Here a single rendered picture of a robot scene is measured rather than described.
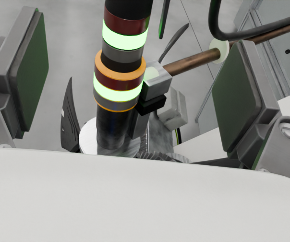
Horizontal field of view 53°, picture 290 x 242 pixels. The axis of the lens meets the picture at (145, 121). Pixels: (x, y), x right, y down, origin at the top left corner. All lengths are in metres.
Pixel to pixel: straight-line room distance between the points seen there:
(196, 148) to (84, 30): 2.39
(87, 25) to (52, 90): 0.95
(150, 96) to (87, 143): 0.09
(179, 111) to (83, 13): 2.56
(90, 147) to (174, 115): 0.51
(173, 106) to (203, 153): 0.15
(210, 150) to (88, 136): 0.47
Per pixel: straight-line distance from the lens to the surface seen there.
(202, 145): 0.77
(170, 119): 0.82
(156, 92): 0.29
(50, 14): 3.22
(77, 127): 0.72
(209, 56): 0.33
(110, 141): 0.31
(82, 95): 2.37
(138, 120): 0.31
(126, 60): 0.23
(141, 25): 0.21
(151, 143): 0.74
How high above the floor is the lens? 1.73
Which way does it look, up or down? 50 degrees down
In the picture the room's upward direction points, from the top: 15 degrees clockwise
